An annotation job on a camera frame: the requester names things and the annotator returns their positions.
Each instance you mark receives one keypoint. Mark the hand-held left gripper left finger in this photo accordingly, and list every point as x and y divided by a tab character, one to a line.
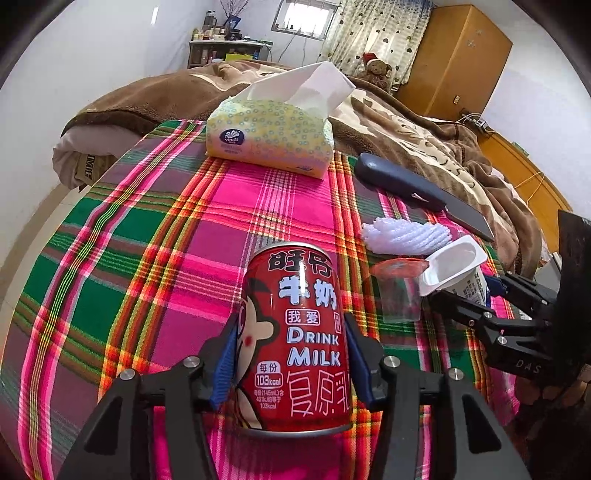
224	364

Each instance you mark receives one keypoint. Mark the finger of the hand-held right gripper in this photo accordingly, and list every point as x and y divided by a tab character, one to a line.
461	311
494	286

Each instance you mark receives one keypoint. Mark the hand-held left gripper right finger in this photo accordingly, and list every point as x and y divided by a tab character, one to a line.
364	369

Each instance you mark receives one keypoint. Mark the white yogurt cup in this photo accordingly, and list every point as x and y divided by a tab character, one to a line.
452	263

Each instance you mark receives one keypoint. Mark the red cartoon milk can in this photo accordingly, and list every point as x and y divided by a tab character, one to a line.
295	323

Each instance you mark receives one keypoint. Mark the grey storage box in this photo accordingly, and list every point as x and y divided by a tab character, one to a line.
548	266

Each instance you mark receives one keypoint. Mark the clear plastic cup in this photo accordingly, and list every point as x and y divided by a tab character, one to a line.
399	290

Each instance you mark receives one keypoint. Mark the white foam net sleeve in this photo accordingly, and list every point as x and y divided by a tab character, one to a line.
406	235

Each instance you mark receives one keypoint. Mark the wooden headboard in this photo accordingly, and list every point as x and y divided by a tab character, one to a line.
531	180

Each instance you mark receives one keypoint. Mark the pink green plaid cloth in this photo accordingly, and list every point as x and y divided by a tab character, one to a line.
115	254

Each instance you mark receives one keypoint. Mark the brown fleece blanket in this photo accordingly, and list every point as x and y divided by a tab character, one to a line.
406	124

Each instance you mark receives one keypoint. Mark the wooden wardrobe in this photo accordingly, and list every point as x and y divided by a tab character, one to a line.
457	60

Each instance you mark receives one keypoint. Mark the yellow patterned tissue pack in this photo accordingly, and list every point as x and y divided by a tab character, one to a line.
268	134

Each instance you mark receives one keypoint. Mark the brown teddy bear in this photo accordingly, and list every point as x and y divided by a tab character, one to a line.
376	71

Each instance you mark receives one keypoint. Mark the white pillow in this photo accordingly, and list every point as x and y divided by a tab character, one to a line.
74	157

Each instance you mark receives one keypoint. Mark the heart patterned curtain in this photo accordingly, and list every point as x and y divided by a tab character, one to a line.
369	32

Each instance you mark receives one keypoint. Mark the white shelf with bottles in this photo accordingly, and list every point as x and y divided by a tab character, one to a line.
221	53

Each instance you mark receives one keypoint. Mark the small window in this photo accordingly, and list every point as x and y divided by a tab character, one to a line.
302	18

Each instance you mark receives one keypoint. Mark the dried branches in vase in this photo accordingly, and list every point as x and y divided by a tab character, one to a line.
233	7

